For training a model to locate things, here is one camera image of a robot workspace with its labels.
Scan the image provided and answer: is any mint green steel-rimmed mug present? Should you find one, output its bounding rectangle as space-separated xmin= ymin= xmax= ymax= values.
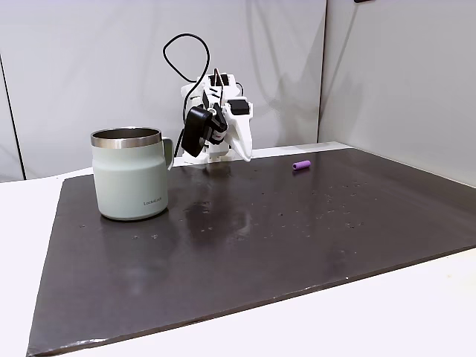
xmin=90 ymin=127 xmax=175 ymax=222

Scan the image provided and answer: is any red white servo wire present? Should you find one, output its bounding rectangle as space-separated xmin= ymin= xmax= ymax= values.
xmin=213 ymin=68 xmax=226 ymax=109

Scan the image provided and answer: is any black camera cable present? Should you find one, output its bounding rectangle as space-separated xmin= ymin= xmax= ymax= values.
xmin=162 ymin=33 xmax=211 ymax=158

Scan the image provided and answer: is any black silver camera clamp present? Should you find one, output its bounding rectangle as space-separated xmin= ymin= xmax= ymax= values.
xmin=206 ymin=106 xmax=229 ymax=147

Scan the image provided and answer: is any dark grey table mat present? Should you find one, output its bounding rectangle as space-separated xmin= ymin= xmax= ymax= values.
xmin=25 ymin=147 xmax=476 ymax=357

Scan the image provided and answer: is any black oval camera box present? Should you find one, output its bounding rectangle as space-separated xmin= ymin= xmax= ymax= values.
xmin=181 ymin=105 xmax=213 ymax=158

